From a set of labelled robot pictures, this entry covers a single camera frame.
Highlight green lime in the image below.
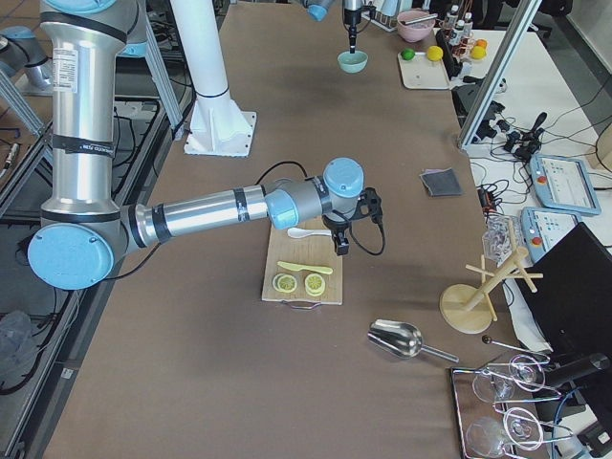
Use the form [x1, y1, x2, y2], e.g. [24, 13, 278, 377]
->
[401, 48, 416, 61]

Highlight pink bowl of ice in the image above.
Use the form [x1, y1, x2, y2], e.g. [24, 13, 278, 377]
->
[397, 10, 436, 43]

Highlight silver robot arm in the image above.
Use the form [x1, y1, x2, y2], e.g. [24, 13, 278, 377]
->
[299, 0, 364, 55]
[28, 1, 383, 291]

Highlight light green ceramic bowl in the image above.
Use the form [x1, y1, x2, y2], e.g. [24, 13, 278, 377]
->
[337, 51, 368, 74]

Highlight metal scoop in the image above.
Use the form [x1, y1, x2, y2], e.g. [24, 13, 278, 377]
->
[367, 318, 460, 363]

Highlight upper wine glass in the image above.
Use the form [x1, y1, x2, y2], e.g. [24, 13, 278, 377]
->
[472, 354, 545, 403]

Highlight wine glass rack tray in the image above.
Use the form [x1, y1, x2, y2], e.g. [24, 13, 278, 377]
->
[449, 368, 583, 458]

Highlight upper teach pendant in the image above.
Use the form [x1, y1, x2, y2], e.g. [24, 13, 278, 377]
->
[530, 153, 601, 215]

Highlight wooden mug tree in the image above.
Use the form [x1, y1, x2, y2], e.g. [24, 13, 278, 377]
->
[439, 220, 544, 334]

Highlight lemon slice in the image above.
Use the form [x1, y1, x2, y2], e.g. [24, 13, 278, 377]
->
[272, 273, 297, 294]
[304, 273, 326, 296]

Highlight wooden cutting board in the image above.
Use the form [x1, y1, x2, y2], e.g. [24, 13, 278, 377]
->
[260, 217, 344, 306]

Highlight yellow plastic knife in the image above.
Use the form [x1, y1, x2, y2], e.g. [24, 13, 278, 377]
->
[276, 261, 334, 275]

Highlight upper lemon slice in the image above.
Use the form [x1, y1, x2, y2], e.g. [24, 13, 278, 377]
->
[272, 273, 297, 294]

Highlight lower lemon slice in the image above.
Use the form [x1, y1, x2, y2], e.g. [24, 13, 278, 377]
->
[304, 273, 326, 296]

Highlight cream plastic tray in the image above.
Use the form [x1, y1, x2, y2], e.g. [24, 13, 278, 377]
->
[397, 52, 450, 90]

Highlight lower wine glass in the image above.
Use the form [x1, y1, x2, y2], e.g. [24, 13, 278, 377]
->
[466, 407, 544, 458]

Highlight aluminium frame post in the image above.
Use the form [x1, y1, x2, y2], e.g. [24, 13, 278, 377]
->
[457, 0, 541, 150]

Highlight black stand device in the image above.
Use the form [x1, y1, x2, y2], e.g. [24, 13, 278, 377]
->
[435, 29, 482, 124]

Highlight copper wire bottle rack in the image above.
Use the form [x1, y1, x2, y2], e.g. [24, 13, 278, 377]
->
[440, 4, 473, 58]

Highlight metal tongs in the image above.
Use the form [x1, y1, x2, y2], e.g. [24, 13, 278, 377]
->
[399, 14, 437, 26]

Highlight teach pendant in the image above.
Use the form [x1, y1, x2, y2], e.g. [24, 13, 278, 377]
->
[530, 153, 601, 215]
[520, 207, 582, 263]

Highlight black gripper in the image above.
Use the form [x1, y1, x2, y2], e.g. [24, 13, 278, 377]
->
[322, 186, 384, 255]
[343, 9, 361, 54]

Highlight lower teach pendant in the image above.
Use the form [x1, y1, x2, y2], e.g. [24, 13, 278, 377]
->
[520, 207, 582, 263]

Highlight black monitor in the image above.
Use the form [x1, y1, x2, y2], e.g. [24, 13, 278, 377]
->
[520, 223, 611, 357]

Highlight white ceramic spoon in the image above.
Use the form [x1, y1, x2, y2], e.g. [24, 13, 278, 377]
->
[287, 228, 331, 239]

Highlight yellow lemon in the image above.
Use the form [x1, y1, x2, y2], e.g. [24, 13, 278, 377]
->
[426, 46, 444, 62]

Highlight white wire cup rack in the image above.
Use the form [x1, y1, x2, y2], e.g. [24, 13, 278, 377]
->
[361, 0, 400, 32]

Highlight grey folded cloth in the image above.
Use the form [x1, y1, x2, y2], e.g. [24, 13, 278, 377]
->
[420, 168, 463, 197]

